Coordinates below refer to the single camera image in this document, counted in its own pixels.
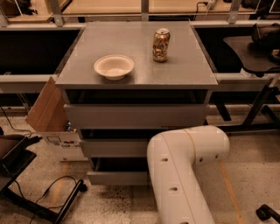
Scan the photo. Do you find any grey bottom drawer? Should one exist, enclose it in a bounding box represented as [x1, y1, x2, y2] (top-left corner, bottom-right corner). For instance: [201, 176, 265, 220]
[87, 157, 148, 186]

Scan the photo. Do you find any grey drawer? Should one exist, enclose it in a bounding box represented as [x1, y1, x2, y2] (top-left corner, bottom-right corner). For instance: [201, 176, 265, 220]
[87, 157, 148, 186]
[80, 139, 148, 158]
[64, 104, 209, 129]

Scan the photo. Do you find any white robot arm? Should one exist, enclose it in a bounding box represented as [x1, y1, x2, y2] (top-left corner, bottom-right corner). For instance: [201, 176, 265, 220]
[147, 125, 230, 224]

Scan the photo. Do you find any grey drawer cabinet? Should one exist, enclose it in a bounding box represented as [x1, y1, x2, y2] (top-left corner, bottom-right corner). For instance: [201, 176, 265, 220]
[55, 20, 219, 179]

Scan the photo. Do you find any grey top drawer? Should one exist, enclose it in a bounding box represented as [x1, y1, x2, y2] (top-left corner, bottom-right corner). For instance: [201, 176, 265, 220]
[64, 104, 209, 129]

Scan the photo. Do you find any grey middle drawer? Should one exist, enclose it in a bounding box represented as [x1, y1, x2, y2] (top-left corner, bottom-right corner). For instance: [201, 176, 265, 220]
[80, 139, 148, 158]

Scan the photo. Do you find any white paper bowl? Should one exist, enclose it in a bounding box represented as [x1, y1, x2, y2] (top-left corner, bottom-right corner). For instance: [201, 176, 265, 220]
[94, 54, 135, 81]

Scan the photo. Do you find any gold soda can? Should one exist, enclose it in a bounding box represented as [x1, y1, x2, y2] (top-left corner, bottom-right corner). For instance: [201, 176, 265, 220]
[152, 28, 171, 62]

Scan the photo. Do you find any white printed box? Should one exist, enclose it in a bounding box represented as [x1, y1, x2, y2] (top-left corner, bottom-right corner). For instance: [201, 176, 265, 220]
[42, 131, 88, 161]

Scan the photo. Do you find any brown cardboard box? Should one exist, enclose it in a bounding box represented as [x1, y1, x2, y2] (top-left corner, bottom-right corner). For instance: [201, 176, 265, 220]
[25, 78, 68, 132]

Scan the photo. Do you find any black office chair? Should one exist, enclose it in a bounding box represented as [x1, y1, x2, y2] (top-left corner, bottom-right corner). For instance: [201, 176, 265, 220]
[223, 23, 280, 77]

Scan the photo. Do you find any black stand base left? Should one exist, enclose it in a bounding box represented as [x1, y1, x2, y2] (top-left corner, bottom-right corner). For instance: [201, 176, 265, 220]
[0, 134, 88, 224]

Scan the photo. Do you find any black caster wheel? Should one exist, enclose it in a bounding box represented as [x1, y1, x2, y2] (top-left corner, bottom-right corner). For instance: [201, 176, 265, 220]
[255, 204, 280, 223]

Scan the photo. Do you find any black table leg frame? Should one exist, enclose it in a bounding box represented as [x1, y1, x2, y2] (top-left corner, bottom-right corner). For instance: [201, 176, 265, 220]
[210, 85, 280, 133]

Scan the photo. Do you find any grey aluminium rail frame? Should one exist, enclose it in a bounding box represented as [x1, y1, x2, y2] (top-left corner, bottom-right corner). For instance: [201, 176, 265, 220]
[0, 0, 279, 94]

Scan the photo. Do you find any black floor cable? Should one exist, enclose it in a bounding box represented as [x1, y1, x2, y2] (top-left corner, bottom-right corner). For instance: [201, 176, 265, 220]
[0, 105, 33, 136]

